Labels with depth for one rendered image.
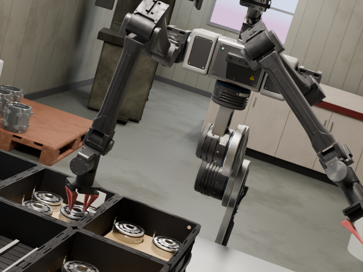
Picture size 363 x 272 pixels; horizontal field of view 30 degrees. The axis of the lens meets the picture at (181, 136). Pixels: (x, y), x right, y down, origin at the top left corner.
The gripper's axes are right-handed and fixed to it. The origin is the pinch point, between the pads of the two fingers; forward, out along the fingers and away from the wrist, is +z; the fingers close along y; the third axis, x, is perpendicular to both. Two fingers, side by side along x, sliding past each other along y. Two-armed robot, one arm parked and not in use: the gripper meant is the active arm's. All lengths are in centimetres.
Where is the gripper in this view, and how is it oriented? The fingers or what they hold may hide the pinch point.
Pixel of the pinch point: (77, 208)
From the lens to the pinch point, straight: 220.5
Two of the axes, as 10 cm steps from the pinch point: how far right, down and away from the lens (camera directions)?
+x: -4.7, -3.6, 8.1
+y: 8.4, 1.0, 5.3
